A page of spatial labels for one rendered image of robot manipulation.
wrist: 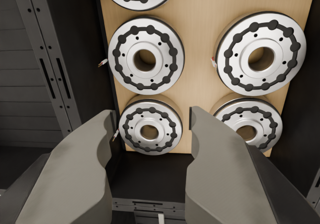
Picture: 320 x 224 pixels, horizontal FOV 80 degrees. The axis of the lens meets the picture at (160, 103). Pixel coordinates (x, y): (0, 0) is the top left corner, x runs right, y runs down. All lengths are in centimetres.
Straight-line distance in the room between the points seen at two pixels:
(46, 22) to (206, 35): 19
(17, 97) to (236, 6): 38
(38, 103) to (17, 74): 6
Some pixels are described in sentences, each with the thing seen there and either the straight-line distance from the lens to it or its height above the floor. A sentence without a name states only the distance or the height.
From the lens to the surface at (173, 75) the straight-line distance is 26.
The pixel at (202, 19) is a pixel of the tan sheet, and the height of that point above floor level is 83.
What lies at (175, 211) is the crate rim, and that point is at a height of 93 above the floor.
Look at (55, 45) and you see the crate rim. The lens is 22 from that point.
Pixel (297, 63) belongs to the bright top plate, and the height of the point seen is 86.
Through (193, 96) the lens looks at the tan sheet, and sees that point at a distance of 31.
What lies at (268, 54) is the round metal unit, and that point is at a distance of 29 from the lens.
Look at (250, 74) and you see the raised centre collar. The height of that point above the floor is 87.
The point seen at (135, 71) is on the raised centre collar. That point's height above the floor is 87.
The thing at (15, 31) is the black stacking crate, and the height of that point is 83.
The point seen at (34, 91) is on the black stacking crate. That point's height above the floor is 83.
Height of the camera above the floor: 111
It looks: 62 degrees down
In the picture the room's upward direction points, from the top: 165 degrees counter-clockwise
